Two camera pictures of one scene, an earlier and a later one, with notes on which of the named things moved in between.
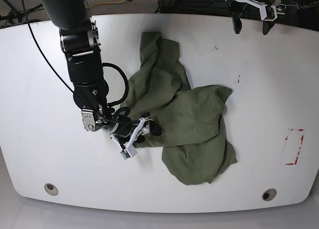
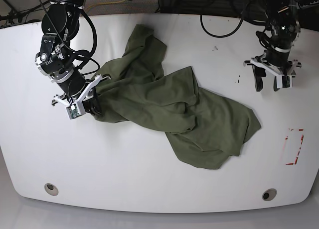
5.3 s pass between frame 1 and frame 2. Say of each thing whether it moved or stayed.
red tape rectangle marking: stayed
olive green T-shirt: moved
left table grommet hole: stayed
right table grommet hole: stayed
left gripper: moved
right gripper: moved
